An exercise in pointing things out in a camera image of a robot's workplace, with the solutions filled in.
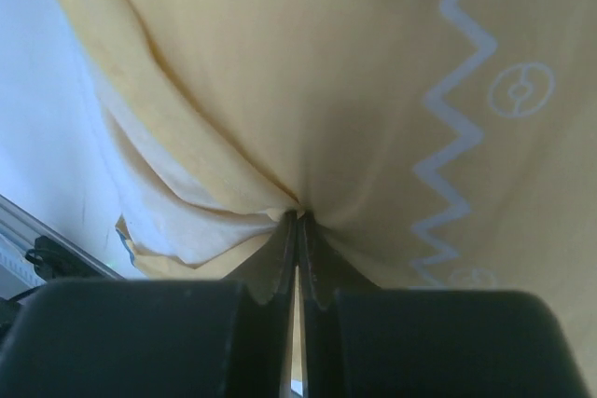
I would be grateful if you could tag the white pillow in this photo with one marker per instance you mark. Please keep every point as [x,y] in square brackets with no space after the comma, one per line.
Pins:
[166,237]

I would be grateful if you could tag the aluminium mounting rail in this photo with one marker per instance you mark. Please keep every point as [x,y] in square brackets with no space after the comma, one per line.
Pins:
[34,253]

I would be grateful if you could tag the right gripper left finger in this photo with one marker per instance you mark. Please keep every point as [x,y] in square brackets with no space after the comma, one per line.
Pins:
[106,338]

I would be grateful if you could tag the blue yellow pikachu pillowcase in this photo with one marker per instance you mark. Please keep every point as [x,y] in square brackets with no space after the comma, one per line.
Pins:
[439,143]

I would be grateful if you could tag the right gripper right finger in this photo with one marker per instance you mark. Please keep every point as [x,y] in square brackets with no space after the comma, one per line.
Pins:
[360,340]

